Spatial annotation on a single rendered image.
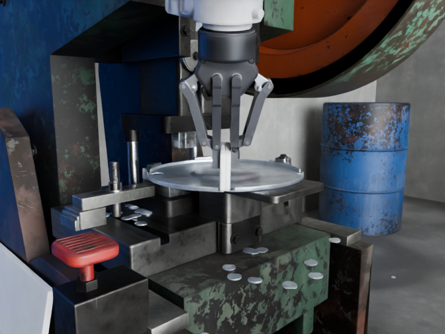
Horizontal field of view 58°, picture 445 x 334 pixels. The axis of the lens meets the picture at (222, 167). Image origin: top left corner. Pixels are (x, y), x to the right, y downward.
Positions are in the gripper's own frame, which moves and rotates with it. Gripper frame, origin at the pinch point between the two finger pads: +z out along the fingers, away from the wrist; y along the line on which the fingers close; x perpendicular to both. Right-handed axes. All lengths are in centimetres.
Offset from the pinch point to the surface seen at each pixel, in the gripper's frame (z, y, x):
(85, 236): 1.4, -17.2, -14.7
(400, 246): 135, 117, 142
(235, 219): 13.2, 2.2, 4.7
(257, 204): 13.0, 6.6, 9.1
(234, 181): 5.9, 1.8, 5.4
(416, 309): 110, 88, 70
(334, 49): -8.6, 26.3, 40.3
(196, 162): 12.4, -5.3, 24.7
